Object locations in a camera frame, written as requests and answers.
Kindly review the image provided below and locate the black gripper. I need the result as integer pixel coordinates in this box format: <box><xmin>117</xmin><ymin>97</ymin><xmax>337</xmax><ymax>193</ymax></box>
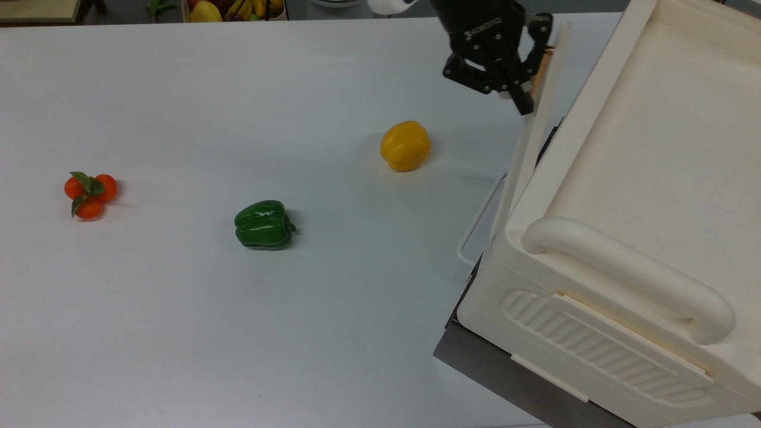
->
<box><xmin>430</xmin><ymin>0</ymin><xmax>554</xmax><ymax>116</ymax></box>

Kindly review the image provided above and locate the cream cabinet door with handle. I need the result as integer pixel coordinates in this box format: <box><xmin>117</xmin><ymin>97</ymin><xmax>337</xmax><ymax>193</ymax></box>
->
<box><xmin>457</xmin><ymin>23</ymin><xmax>573</xmax><ymax>266</ymax></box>

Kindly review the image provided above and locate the yellow bell pepper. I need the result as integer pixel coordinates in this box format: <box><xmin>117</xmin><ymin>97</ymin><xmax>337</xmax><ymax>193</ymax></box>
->
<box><xmin>380</xmin><ymin>121</ymin><xmax>432</xmax><ymax>173</ymax></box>

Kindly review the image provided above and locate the basket of toy fruit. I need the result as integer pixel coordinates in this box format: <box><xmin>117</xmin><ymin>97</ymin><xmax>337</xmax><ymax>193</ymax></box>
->
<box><xmin>183</xmin><ymin>0</ymin><xmax>290</xmax><ymax>23</ymax></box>

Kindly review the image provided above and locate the green bell pepper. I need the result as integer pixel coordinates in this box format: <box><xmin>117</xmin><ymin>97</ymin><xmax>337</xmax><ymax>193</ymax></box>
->
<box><xmin>234</xmin><ymin>200</ymin><xmax>297</xmax><ymax>251</ymax></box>

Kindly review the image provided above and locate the orange tomato cluster with leaves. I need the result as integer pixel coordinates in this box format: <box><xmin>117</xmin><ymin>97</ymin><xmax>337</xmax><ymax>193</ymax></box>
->
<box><xmin>64</xmin><ymin>171</ymin><xmax>118</xmax><ymax>221</ymax></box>

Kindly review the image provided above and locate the wooden board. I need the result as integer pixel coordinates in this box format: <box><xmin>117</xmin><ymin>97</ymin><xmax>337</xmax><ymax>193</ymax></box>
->
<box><xmin>0</xmin><ymin>0</ymin><xmax>82</xmax><ymax>24</ymax></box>

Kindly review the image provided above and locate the cream plastic cabinet with handles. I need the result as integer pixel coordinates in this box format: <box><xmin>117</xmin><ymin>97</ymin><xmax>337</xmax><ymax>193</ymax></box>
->
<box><xmin>457</xmin><ymin>0</ymin><xmax>761</xmax><ymax>428</ymax></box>

